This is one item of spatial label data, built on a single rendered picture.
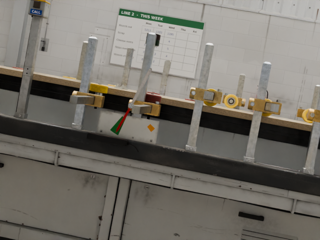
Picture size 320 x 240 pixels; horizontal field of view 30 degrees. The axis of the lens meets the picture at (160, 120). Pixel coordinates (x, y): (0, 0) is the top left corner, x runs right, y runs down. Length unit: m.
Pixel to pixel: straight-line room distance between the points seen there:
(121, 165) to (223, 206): 0.54
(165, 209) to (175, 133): 0.37
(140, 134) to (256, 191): 0.55
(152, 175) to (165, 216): 0.32
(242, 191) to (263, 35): 7.29
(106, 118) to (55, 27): 7.63
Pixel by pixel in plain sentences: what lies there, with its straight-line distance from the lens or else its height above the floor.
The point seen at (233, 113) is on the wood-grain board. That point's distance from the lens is 2.69.
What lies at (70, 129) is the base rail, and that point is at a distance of 2.60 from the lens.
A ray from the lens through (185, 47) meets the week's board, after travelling 9.72.
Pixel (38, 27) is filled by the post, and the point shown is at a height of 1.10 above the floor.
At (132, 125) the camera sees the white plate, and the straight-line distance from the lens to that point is 2.55.
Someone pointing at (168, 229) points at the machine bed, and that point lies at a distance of 2.86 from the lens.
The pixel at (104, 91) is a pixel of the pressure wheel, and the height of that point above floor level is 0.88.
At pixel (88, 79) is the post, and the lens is 2.60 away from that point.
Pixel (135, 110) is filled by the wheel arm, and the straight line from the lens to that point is 2.22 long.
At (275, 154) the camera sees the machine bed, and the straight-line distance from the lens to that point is 2.77.
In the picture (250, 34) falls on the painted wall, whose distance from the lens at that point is 9.75.
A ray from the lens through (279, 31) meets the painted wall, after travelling 9.78.
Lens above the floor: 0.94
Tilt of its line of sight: 3 degrees down
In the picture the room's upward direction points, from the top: 10 degrees clockwise
